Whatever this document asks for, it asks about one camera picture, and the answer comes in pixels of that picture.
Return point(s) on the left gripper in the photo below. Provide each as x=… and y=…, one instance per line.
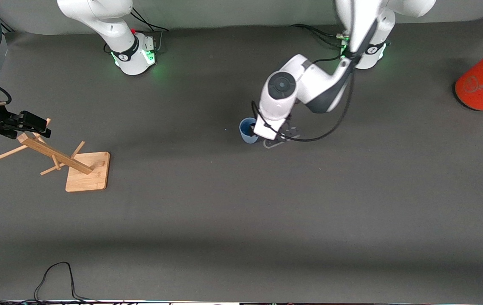
x=251, y=131

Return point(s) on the light blue cup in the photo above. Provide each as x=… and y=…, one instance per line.
x=246, y=133

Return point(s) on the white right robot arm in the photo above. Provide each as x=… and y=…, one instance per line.
x=114, y=25

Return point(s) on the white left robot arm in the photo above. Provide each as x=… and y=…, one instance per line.
x=309, y=82

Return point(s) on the wooden cup rack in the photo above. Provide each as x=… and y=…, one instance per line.
x=89, y=173

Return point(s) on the dark grey table cloth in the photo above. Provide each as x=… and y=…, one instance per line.
x=241, y=212

